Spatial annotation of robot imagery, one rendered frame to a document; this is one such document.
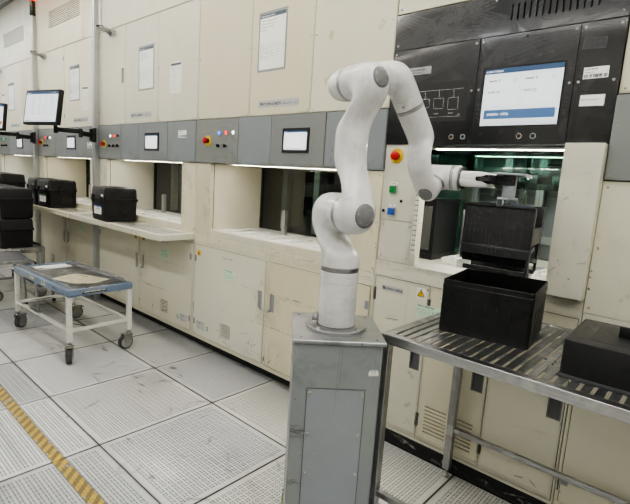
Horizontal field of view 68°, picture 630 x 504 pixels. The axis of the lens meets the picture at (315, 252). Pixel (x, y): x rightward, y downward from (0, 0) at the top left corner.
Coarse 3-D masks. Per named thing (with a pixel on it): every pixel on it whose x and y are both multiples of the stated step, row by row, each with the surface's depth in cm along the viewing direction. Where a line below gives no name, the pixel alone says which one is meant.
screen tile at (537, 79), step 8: (544, 72) 166; (552, 72) 164; (528, 80) 170; (536, 80) 168; (544, 80) 166; (552, 80) 164; (552, 88) 164; (528, 96) 170; (536, 96) 168; (544, 96) 166; (552, 96) 165; (520, 104) 172; (528, 104) 170
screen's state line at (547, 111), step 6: (528, 108) 170; (534, 108) 169; (540, 108) 168; (546, 108) 166; (552, 108) 165; (486, 114) 181; (492, 114) 179; (498, 114) 178; (504, 114) 176; (510, 114) 175; (516, 114) 173; (522, 114) 172; (528, 114) 170; (534, 114) 169; (540, 114) 168; (546, 114) 166; (552, 114) 165
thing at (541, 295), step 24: (456, 288) 148; (480, 288) 144; (504, 288) 166; (528, 288) 161; (456, 312) 149; (480, 312) 144; (504, 312) 140; (528, 312) 137; (480, 336) 145; (504, 336) 141; (528, 336) 138
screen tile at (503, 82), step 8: (488, 80) 179; (496, 80) 177; (504, 80) 175; (488, 88) 179; (496, 88) 177; (504, 88) 175; (512, 88) 173; (488, 96) 180; (496, 96) 178; (504, 96) 176; (512, 96) 174; (488, 104) 180; (496, 104) 178; (504, 104) 176; (512, 104) 174
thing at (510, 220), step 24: (504, 192) 149; (480, 216) 145; (504, 216) 141; (528, 216) 137; (480, 240) 145; (504, 240) 142; (528, 240) 138; (480, 264) 161; (504, 264) 145; (528, 264) 140
